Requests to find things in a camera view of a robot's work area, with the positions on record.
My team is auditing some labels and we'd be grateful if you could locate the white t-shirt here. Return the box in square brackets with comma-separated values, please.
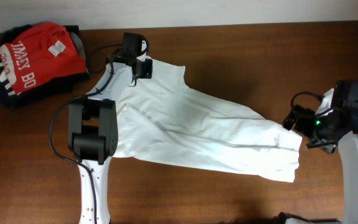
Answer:
[115, 60, 302, 182]

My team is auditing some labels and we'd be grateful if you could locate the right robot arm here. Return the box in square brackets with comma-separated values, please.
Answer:
[282, 80, 358, 223]

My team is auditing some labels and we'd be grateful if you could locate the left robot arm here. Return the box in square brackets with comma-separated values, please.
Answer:
[68, 32, 153, 224]

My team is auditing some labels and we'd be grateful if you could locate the grey folded garment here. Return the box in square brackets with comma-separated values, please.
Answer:
[70, 32, 86, 60]

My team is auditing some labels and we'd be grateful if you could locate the red folded t-shirt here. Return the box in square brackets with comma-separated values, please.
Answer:
[0, 22, 86, 96]

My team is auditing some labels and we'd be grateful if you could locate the black folded t-shirt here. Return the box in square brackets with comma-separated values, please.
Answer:
[0, 22, 90, 108]

